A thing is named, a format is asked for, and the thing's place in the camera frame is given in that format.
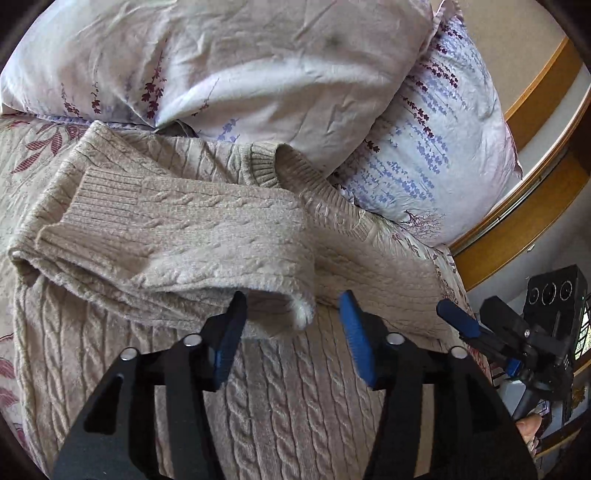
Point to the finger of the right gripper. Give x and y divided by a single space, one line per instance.
471 332
502 320

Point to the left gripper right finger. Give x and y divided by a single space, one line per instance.
441 417

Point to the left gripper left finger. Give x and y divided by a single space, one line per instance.
150 406

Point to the person right hand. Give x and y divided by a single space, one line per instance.
528 428

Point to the lavender print right pillow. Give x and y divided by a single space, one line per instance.
442 154

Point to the pink floral left pillow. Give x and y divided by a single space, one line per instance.
312 74

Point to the floral bed quilt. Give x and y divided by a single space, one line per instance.
27 152

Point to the wooden headboard frame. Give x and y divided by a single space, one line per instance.
544 120

